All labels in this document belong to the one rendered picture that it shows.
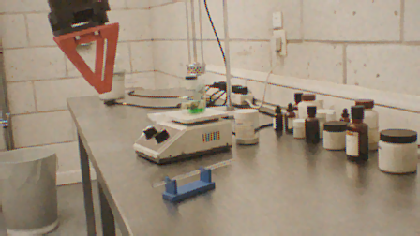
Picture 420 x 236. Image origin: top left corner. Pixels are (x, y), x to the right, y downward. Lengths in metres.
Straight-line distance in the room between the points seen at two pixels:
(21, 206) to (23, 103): 1.01
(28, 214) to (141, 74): 1.37
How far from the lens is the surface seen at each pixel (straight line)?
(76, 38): 0.55
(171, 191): 0.85
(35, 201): 2.76
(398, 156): 0.97
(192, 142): 1.10
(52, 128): 3.61
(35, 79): 3.56
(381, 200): 0.84
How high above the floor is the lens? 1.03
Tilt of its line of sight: 10 degrees down
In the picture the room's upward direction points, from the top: 3 degrees counter-clockwise
